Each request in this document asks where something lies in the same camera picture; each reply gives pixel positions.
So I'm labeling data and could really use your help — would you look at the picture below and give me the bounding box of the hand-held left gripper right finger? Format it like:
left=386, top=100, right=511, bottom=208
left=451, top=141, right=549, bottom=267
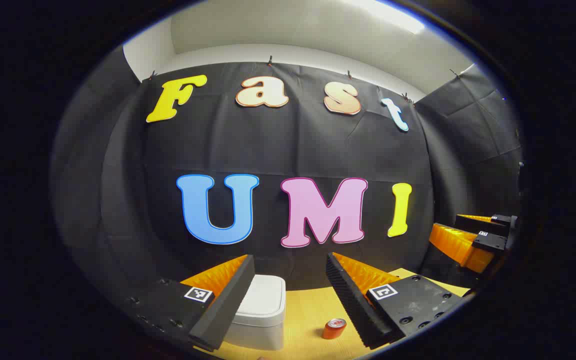
left=325, top=251, right=471, bottom=351

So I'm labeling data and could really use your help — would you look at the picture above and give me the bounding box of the red pop can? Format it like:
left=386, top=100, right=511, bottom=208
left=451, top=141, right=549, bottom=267
left=322, top=318, right=348, bottom=341

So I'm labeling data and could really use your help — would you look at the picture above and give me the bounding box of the black backdrop cloth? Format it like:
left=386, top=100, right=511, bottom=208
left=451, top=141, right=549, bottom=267
left=50, top=47, right=524, bottom=301

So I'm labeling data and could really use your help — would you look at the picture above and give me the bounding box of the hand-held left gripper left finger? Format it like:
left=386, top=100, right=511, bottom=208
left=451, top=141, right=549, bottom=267
left=125, top=254, right=256, bottom=352

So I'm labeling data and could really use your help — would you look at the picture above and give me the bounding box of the white desktop garbage bin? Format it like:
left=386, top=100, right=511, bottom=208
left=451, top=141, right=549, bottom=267
left=223, top=274, right=287, bottom=351

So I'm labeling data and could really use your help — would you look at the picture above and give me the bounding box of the wooden desktop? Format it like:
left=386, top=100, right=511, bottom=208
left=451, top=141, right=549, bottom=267
left=193, top=267, right=471, bottom=360

